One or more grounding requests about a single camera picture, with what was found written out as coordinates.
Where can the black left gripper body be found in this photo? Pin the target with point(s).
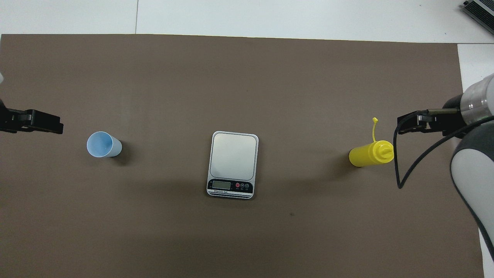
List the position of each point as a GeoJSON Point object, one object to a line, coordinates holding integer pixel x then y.
{"type": "Point", "coordinates": [11, 121]}

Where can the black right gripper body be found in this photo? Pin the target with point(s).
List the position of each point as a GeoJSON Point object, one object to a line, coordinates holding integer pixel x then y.
{"type": "Point", "coordinates": [453, 116]}

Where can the yellow squeeze bottle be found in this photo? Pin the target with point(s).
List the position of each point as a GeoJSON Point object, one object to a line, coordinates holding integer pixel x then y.
{"type": "Point", "coordinates": [366, 155]}

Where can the light blue plastic cup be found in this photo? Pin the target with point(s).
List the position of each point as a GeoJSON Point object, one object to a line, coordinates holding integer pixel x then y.
{"type": "Point", "coordinates": [102, 144]}

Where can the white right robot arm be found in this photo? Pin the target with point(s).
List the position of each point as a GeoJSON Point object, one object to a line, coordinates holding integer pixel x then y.
{"type": "Point", "coordinates": [474, 173]}

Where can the silver digital kitchen scale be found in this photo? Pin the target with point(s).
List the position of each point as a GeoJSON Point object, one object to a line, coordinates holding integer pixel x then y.
{"type": "Point", "coordinates": [233, 154]}

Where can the grey finned metal box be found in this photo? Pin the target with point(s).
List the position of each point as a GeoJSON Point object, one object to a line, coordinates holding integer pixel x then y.
{"type": "Point", "coordinates": [482, 13]}

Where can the brown paper table mat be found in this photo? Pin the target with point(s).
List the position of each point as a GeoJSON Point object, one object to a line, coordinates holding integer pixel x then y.
{"type": "Point", "coordinates": [270, 77]}

